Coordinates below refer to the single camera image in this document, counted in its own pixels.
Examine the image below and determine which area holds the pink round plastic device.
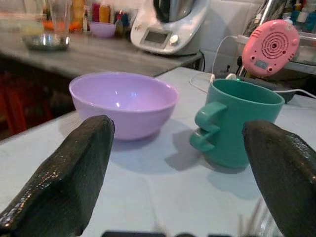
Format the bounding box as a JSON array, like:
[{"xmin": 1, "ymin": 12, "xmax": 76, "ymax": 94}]
[{"xmin": 241, "ymin": 20, "xmax": 301, "ymax": 79}]

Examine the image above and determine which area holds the maroon plastic canister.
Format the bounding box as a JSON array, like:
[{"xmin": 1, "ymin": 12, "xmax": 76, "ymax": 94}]
[{"xmin": 92, "ymin": 2, "xmax": 101, "ymax": 23}]

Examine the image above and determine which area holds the black power strip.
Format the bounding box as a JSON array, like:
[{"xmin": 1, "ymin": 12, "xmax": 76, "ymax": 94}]
[{"xmin": 236, "ymin": 76, "xmax": 296, "ymax": 105}]

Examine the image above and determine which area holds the teal plastic mug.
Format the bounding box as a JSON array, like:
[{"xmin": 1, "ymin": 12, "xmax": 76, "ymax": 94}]
[{"xmin": 189, "ymin": 78, "xmax": 286, "ymax": 170}]

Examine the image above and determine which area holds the white cable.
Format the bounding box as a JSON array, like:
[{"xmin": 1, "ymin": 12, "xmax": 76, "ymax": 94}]
[{"xmin": 189, "ymin": 35, "xmax": 238, "ymax": 92}]

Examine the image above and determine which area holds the shiny steel bowl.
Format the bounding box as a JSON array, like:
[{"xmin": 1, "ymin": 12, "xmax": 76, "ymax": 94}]
[{"xmin": 23, "ymin": 33, "xmax": 72, "ymax": 52}]

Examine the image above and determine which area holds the small lilac plastic bowl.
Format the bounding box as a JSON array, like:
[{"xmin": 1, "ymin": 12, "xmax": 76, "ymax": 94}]
[{"xmin": 89, "ymin": 22, "xmax": 117, "ymax": 39}]

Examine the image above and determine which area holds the clear drinking glass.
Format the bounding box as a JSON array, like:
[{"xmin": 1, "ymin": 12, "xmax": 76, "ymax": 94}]
[{"xmin": 50, "ymin": 0, "xmax": 72, "ymax": 35}]

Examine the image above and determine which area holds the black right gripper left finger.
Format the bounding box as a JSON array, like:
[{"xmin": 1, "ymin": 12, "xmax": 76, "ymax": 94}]
[{"xmin": 0, "ymin": 115, "xmax": 116, "ymax": 237}]

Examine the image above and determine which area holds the white kitchen cooking machine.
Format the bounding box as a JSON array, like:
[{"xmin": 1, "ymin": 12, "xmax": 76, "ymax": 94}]
[{"xmin": 130, "ymin": 0, "xmax": 211, "ymax": 56}]

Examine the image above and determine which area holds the large lilac plastic bowl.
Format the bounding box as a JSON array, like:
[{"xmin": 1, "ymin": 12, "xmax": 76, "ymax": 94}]
[{"xmin": 69, "ymin": 72, "xmax": 180, "ymax": 142}]

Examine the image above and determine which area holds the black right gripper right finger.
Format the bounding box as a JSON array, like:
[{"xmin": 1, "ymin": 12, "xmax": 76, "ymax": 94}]
[{"xmin": 241, "ymin": 120, "xmax": 316, "ymax": 237}]

